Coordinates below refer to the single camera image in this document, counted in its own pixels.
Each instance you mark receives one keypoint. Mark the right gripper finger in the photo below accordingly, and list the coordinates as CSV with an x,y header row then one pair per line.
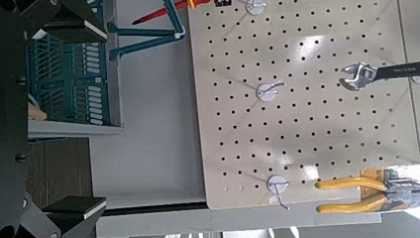
x,y
71,211
72,28

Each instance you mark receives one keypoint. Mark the red yellow screwdriver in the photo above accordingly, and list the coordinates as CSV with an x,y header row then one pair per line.
x,y
158,14

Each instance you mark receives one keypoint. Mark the blue plastic tool crate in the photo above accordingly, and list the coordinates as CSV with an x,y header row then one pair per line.
x,y
66,82

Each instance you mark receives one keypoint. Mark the black pegboard stand leg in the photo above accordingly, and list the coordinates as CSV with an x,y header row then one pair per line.
x,y
158,209

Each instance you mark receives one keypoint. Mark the white pegboard hook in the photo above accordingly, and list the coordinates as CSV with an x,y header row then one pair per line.
x,y
256,6
266,92
276,184

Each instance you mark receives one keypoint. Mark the cream perforated pegboard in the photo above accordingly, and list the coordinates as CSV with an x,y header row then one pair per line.
x,y
297,132

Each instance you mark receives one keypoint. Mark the yellow pliers in package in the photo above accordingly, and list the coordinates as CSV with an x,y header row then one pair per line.
x,y
346,183

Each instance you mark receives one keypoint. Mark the black chrome adjustable wrench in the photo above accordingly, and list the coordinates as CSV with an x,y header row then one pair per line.
x,y
360,75

